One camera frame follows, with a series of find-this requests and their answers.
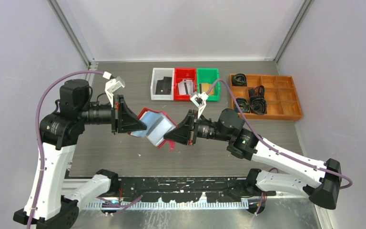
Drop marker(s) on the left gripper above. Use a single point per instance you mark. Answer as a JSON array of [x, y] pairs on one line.
[[123, 118]]

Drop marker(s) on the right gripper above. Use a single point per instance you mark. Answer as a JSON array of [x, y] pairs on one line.
[[183, 132]]

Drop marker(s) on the red card holder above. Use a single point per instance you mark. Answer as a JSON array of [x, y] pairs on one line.
[[143, 116]]

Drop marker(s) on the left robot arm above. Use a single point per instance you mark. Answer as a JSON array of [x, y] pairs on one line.
[[58, 133]]

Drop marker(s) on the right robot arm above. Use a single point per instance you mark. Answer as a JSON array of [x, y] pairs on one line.
[[316, 180]]

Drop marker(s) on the white card in red bin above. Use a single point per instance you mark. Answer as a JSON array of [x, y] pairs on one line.
[[185, 87]]

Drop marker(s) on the black card in white bin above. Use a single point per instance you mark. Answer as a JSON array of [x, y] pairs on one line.
[[164, 86]]

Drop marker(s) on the gold card in green bin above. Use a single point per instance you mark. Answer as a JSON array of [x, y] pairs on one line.
[[204, 87]]

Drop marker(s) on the white plastic bin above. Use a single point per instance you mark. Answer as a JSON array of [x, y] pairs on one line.
[[157, 74]]

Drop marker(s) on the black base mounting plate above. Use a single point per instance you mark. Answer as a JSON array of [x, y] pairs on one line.
[[182, 189]]

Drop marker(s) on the green plastic bin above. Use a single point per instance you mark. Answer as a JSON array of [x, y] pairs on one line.
[[209, 75]]

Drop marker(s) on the rolled black belt lower left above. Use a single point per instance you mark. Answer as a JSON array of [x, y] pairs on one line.
[[243, 105]]

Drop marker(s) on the rolled black belt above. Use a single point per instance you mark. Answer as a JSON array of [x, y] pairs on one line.
[[239, 79], [258, 105], [243, 105], [257, 92]]

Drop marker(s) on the rolled black belt top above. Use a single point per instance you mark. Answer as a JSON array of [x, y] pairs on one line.
[[239, 79]]

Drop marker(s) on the rolled black belt lower right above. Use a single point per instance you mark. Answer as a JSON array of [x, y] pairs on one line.
[[258, 105]]

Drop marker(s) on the rolled black belt middle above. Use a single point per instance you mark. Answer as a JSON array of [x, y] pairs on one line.
[[257, 92]]

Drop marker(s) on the orange compartment tray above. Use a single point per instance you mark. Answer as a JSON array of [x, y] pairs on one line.
[[280, 95]]

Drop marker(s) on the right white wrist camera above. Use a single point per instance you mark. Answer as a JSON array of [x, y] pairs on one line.
[[199, 100]]

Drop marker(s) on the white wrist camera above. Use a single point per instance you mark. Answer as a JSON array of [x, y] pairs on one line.
[[199, 100], [112, 85]]

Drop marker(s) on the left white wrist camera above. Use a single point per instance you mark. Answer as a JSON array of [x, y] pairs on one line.
[[112, 85]]

